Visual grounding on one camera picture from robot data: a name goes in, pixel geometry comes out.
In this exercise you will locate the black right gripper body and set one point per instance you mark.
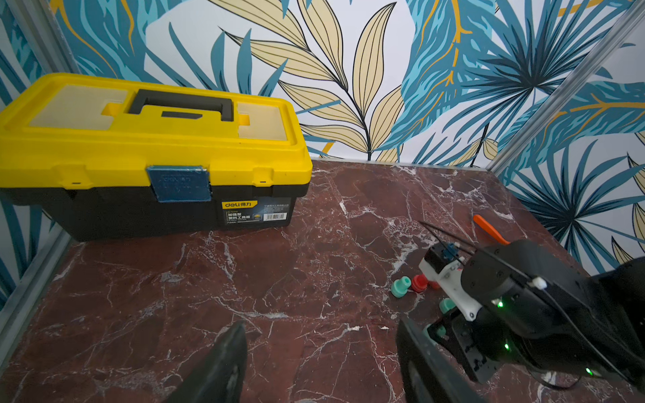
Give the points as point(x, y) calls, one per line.
point(462, 345)

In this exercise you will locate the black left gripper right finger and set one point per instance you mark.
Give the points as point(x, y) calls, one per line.
point(426, 375)

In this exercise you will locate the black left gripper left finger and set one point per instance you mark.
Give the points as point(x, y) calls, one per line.
point(220, 375)

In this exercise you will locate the green stamp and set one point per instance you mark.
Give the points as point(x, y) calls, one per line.
point(400, 287)
point(435, 332)
point(446, 305)

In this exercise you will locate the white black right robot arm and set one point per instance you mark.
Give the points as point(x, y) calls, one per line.
point(519, 304)

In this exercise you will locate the yellow black toolbox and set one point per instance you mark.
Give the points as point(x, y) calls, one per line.
point(108, 158)

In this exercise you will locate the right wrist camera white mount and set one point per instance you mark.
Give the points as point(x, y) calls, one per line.
point(443, 264)

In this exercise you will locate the orange handled pliers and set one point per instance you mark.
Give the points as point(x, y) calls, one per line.
point(489, 229)

